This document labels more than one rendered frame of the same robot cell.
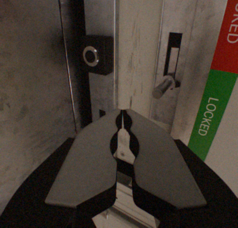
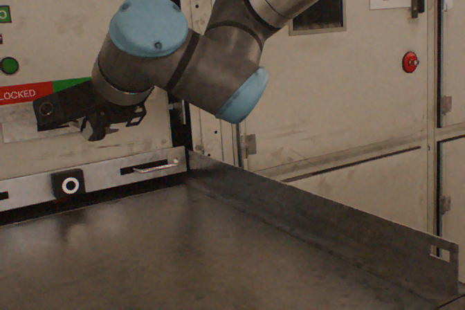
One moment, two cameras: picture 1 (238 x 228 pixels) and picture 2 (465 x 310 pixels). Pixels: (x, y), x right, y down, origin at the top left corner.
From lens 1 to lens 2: 0.90 m
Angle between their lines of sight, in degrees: 14
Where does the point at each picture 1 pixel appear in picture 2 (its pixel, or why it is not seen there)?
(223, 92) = (66, 84)
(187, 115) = not seen: hidden behind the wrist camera
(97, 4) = (30, 192)
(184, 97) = not seen: hidden behind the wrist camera
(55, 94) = (110, 207)
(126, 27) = (41, 165)
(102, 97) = (106, 174)
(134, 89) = (89, 146)
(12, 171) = (174, 210)
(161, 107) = not seen: hidden behind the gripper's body
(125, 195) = (203, 123)
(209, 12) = (25, 111)
